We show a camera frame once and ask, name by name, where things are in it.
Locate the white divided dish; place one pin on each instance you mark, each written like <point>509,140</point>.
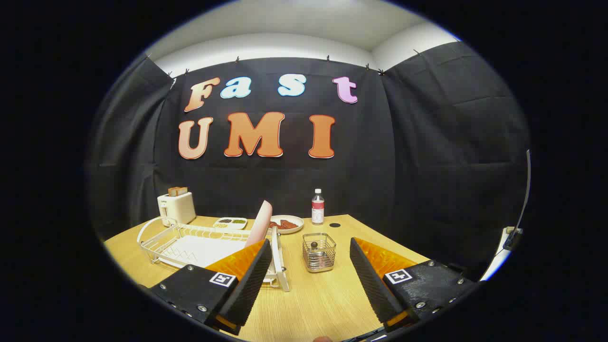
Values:
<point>235,226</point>

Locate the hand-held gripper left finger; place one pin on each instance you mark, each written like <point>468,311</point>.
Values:
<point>251,280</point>

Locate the red meat slice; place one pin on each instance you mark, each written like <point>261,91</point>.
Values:
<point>274,224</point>
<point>287,224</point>

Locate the black backdrop cloth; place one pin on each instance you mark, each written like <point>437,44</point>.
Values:
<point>427,166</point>

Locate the metal spoon with dark knob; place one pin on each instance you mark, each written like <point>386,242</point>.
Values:
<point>314,245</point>

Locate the white toaster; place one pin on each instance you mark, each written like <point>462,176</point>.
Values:
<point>180,209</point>

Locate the pink plate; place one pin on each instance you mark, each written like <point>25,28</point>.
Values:
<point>261,223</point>

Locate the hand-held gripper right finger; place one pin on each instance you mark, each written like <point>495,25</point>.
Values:
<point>373,285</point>

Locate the black clamp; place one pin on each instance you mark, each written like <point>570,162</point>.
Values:
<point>513,240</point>

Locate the clear bottle with red label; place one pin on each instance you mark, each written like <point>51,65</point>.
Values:
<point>318,209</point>

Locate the white round meat plate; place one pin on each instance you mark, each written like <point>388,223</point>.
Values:
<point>298,221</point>

